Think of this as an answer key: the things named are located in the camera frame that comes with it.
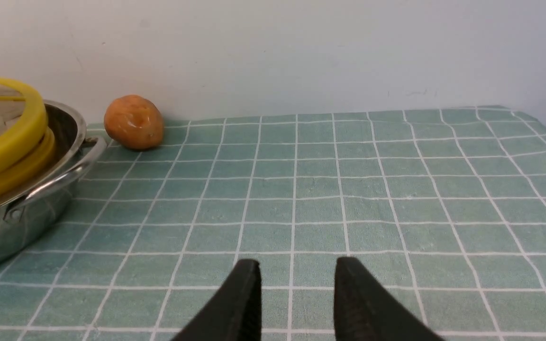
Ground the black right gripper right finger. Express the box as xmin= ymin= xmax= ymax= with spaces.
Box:
xmin=334 ymin=257 xmax=442 ymax=341

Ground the brown potato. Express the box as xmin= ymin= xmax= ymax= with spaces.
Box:
xmin=103 ymin=94 xmax=164 ymax=151

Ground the stainless steel two-handled pot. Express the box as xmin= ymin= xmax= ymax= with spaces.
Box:
xmin=0 ymin=100 xmax=108 ymax=264

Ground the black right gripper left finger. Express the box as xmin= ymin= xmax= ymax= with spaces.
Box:
xmin=173 ymin=259 xmax=262 ymax=341

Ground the woven bamboo steamer lid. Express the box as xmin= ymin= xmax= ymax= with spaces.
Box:
xmin=0 ymin=77 xmax=48 ymax=173

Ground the green checkered tablecloth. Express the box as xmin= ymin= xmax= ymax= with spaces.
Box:
xmin=0 ymin=106 xmax=546 ymax=341

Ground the bamboo steamer basket yellow rim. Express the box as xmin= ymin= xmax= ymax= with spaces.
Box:
xmin=0 ymin=128 xmax=56 ymax=196

